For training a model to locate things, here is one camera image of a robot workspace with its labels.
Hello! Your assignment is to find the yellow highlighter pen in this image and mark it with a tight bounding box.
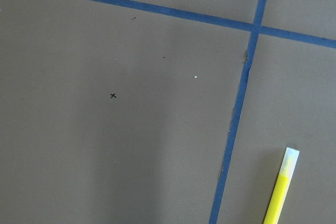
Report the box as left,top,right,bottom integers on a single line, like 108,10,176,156
264,147,300,224

